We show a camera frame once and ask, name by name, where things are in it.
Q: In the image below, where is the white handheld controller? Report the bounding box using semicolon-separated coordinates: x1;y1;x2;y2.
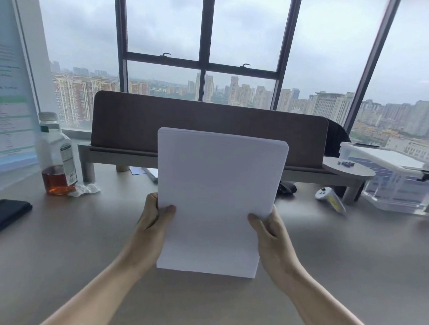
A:
314;187;347;214

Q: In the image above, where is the person's right hand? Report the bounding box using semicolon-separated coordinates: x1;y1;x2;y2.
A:
243;203;308;296

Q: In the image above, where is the brown desk divider panel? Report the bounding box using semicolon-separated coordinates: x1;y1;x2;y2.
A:
90;90;330;167

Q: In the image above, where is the clear plastic storage box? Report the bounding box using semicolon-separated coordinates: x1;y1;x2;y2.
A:
335;141;429;217

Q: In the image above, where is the person's left forearm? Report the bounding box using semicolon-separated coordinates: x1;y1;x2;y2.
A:
38;242;150;325

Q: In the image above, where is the plastic bottle with amber drink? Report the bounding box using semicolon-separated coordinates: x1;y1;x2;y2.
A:
33;111;82;197

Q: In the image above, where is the black computer mouse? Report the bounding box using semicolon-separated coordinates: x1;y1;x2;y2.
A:
277;181;298;196

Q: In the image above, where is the person's left hand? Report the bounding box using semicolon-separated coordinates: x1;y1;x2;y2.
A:
134;192;178;271

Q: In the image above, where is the black office chair back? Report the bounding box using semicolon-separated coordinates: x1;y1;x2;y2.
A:
324;120;352;159

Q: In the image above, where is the computer monitor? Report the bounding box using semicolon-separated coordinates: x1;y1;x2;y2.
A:
0;0;51;183

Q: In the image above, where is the crumpled clear plastic wrapper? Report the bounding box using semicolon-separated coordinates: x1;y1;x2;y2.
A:
69;181;101;199

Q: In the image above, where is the stack of white paper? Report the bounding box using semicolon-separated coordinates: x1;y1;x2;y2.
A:
149;127;290;281

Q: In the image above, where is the grey desk shelf riser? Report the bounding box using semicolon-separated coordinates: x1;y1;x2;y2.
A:
75;141;376;207

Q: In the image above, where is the dark window frame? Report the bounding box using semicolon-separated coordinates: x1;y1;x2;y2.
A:
104;0;429;161

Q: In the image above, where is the person's right forearm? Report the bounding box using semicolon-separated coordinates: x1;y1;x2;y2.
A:
279;263;395;325

